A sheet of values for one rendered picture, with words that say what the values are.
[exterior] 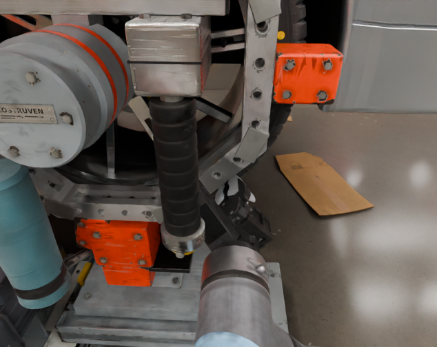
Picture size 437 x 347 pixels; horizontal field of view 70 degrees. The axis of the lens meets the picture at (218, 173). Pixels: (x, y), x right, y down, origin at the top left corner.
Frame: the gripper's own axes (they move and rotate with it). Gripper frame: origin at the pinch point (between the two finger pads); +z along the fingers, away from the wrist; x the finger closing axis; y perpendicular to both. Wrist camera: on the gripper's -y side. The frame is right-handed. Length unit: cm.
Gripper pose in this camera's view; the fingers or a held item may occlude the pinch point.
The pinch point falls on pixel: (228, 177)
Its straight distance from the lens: 60.8
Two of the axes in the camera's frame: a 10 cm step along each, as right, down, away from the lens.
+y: 7.1, 6.1, 3.5
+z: 0.5, -5.5, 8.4
